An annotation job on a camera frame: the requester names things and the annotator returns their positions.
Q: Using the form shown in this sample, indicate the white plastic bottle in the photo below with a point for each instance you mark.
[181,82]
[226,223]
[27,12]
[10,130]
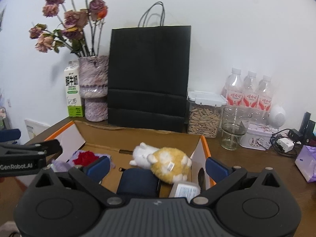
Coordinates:
[185,189]

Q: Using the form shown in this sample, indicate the water bottle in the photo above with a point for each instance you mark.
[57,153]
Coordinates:
[250,97]
[233,88]
[265,96]

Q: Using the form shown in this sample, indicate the red fabric rose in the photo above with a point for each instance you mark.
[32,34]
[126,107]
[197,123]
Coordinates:
[85,158]

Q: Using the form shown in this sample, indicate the purple marbled vase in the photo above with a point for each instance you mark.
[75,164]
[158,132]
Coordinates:
[93,86]

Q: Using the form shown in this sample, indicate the water bottle right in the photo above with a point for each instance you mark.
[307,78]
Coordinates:
[265,96]

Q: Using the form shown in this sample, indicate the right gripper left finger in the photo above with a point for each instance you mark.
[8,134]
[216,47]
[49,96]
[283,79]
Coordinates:
[67,202]

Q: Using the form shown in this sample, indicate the green white milk carton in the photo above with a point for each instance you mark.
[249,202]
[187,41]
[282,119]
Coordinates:
[74,101]

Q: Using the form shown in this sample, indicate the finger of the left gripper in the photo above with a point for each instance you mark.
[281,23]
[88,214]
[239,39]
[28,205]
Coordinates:
[10,135]
[42,149]

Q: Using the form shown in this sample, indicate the white charger with cables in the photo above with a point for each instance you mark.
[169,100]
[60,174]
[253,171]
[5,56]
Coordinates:
[283,145]

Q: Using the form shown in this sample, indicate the empty glass cup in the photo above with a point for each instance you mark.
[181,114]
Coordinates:
[234,124]

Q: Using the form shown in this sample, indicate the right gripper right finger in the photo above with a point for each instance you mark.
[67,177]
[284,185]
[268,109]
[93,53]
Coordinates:
[246,202]

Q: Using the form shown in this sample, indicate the black upright device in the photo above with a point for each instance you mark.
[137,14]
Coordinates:
[307,128]

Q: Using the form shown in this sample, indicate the water bottle left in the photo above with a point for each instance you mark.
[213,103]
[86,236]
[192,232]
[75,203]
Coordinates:
[233,88]

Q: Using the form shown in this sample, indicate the water bottle middle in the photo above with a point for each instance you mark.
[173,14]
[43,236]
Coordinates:
[250,97]

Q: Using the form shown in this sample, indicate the white round speaker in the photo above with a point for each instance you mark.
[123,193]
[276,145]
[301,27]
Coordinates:
[276,118]

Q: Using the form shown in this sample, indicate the lavender knitted cloth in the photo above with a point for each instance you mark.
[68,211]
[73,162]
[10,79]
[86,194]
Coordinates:
[60,166]

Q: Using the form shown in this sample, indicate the white yellow plush hamster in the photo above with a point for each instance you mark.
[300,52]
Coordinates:
[170,165]

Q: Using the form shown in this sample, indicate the cardboard box orange red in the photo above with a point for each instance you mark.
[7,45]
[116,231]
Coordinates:
[119,143]

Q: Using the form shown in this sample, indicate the black paper shopping bag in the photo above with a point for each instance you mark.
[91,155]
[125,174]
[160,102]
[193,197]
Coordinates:
[148,76]

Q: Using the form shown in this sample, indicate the navy blue pouch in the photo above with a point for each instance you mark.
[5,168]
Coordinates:
[138,183]

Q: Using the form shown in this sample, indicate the clear seed storage container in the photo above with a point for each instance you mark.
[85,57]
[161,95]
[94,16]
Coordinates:
[205,113]

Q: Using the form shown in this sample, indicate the dried pink rose bouquet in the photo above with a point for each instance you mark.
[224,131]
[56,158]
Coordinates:
[80,27]

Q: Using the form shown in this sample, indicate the purple tissue pack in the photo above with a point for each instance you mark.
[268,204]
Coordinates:
[306,163]

